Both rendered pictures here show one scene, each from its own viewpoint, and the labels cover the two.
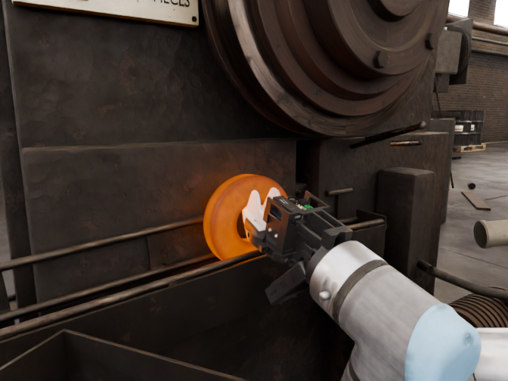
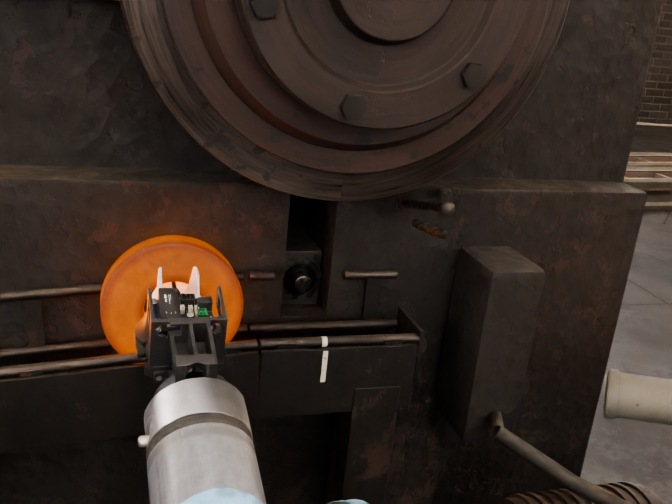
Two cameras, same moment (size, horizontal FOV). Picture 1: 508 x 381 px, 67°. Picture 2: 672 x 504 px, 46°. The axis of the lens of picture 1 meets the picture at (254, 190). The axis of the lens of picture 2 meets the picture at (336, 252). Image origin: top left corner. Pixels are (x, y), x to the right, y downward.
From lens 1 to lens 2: 0.42 m
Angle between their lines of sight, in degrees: 16
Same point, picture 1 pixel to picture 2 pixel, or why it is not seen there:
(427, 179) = (520, 282)
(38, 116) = not seen: outside the picture
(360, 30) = (312, 64)
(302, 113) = (252, 163)
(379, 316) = (160, 484)
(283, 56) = (208, 83)
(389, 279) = (199, 442)
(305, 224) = (181, 338)
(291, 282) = not seen: hidden behind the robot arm
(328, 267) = (156, 407)
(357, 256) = (190, 402)
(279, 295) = not seen: hidden behind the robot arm
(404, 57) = (411, 101)
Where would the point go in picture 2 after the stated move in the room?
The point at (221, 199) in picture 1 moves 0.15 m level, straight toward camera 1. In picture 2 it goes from (119, 270) to (43, 326)
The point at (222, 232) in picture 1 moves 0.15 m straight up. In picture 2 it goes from (118, 316) to (119, 181)
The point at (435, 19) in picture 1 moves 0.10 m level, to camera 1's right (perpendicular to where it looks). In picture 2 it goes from (488, 38) to (598, 51)
